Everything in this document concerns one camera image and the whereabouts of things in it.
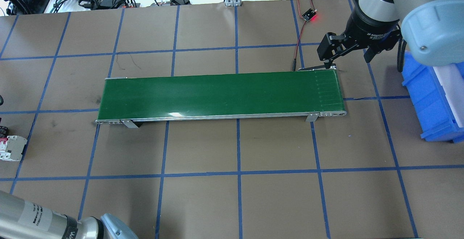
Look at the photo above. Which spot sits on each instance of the blue plastic bin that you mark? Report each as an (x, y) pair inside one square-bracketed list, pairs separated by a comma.
[(437, 96)]

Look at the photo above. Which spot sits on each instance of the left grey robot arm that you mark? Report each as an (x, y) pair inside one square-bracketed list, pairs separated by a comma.
[(20, 219)]

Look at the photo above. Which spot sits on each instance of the small black controller board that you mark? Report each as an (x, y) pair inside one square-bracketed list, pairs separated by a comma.
[(309, 14)]

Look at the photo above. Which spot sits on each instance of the white red circuit breaker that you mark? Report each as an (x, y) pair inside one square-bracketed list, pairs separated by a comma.
[(11, 148)]

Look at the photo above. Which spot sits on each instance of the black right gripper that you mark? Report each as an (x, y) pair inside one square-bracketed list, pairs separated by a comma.
[(370, 27)]

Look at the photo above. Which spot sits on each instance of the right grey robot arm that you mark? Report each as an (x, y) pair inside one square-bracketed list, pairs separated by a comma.
[(432, 29)]

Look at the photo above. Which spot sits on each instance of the green conveyor belt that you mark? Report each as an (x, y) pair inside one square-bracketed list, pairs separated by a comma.
[(130, 101)]

